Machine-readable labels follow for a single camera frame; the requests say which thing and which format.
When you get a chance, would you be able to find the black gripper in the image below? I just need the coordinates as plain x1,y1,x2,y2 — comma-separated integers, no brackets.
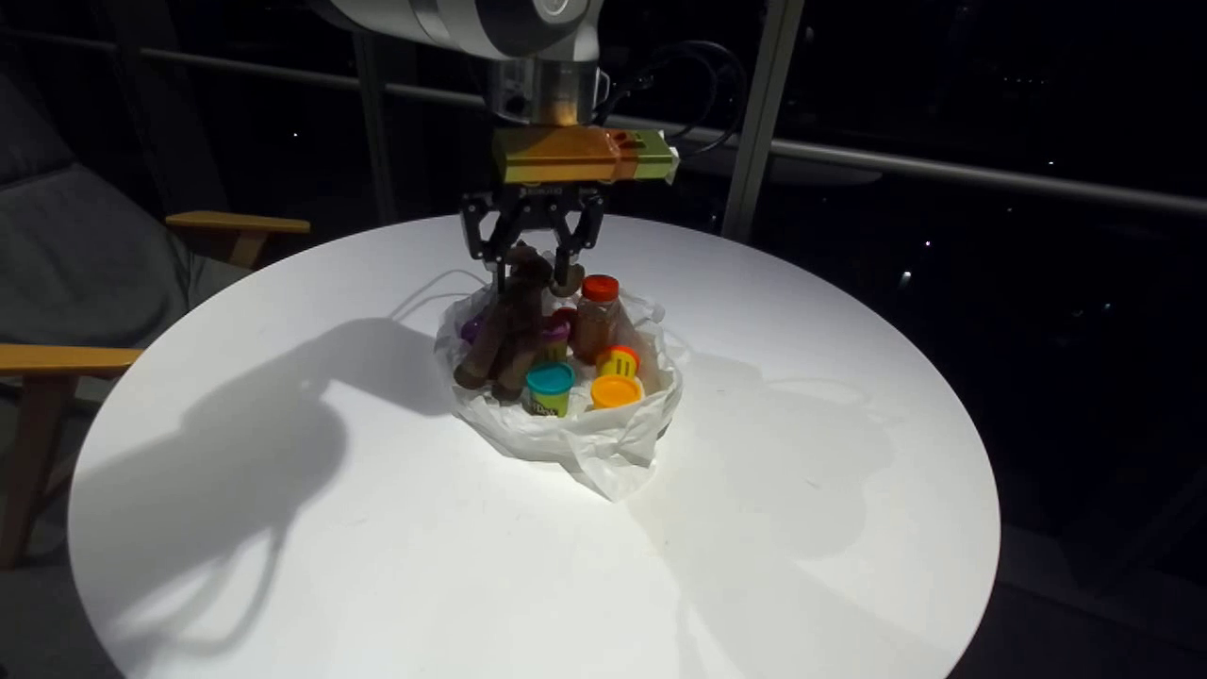
461,186,602,289

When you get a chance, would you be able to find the brown plush moose toy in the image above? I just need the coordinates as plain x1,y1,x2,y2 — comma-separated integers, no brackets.
451,246,583,405

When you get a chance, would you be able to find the spice jar orange lid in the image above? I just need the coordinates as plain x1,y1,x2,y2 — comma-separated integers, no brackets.
574,277,642,367

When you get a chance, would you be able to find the teal lid dough tub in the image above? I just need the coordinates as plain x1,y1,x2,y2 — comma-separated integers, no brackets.
523,361,575,416

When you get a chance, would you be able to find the orange lid dough tub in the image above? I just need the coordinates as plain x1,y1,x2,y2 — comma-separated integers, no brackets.
588,376,645,406

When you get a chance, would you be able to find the purple plastic jar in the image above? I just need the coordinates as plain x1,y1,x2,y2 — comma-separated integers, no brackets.
461,316,484,343

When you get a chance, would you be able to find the yellow tub orange lid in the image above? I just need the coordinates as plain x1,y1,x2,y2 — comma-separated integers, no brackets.
597,347,642,376

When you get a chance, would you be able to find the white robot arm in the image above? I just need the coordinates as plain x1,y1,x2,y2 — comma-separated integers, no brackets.
315,0,602,284

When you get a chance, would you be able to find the white plastic bag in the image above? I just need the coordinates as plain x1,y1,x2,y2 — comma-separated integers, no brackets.
435,267,682,497

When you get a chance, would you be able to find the metal window railing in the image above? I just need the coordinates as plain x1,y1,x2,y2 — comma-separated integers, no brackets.
0,0,1207,243

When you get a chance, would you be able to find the wooden armchair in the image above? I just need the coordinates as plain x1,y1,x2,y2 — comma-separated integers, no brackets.
0,77,309,568

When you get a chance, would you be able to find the yellow green wrist camera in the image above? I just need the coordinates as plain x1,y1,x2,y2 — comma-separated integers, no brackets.
494,124,680,186

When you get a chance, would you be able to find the black camera cable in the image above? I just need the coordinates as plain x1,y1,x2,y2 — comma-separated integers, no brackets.
597,34,750,162

